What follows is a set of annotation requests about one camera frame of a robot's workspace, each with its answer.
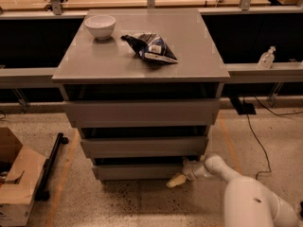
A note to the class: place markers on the clear sanitizer bottle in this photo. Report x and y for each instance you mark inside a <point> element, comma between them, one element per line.
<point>267,58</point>

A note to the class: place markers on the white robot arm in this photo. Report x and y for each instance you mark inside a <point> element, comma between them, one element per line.
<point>247,202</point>

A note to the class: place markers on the grey top drawer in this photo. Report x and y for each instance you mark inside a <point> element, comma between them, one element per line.
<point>141,113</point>

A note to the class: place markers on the dark chip bag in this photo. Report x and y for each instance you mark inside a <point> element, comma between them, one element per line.
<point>150,47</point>

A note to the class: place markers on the black metal bar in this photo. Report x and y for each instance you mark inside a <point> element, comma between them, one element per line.
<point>42,194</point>

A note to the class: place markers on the grey middle drawer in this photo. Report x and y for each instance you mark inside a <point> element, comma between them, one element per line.
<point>144,147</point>

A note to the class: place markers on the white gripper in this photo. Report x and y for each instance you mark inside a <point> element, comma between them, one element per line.
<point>191,171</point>

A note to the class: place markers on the white ceramic bowl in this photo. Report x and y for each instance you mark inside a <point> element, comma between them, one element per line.
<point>100,26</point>

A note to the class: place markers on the grey drawer cabinet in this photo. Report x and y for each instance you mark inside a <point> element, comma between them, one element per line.
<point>93,70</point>

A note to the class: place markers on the grey drawer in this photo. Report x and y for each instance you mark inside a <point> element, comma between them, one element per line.
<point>144,147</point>
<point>136,172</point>
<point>141,113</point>

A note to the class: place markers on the open cardboard box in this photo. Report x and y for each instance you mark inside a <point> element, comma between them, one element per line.
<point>21,172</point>

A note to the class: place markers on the grey bottom drawer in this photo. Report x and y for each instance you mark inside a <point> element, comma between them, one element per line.
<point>136,172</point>

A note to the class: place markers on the black power brick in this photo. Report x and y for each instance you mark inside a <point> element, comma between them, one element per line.
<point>242,107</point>

